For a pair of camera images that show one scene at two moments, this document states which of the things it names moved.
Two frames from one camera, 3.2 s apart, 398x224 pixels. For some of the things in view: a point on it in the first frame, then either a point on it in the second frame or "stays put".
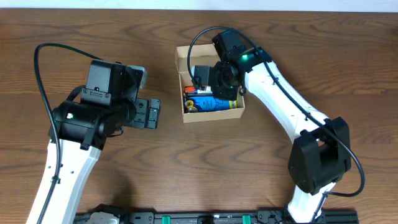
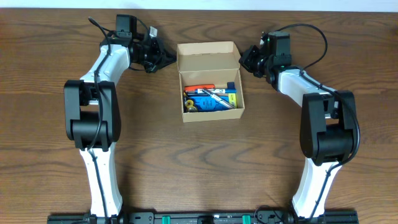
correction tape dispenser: x=189 y=104 stays put
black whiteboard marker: x=200 y=91 -> x=218 y=98
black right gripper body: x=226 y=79 -> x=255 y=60
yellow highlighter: x=232 y=104 stays put
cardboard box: x=187 y=56 stays put
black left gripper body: x=148 y=113 -> x=156 y=55
